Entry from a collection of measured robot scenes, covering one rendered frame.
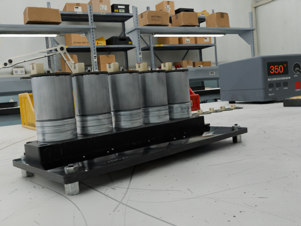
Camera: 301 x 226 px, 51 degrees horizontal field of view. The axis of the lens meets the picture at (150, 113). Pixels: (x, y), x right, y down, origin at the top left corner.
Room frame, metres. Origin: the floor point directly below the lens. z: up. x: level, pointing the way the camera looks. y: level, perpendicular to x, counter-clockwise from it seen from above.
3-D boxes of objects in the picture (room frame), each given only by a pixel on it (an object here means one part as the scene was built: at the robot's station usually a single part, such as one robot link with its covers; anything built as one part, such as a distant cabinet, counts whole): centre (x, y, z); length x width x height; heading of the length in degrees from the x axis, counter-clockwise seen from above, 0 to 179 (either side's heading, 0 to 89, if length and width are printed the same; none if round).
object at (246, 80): (0.70, -0.25, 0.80); 0.15 x 0.12 x 0.10; 21
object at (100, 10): (4.48, 0.73, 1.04); 1.20 x 0.45 x 2.08; 116
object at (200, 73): (3.09, -0.56, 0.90); 1.30 x 0.06 x 0.12; 116
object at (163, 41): (5.10, -0.53, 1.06); 1.20 x 0.45 x 2.12; 116
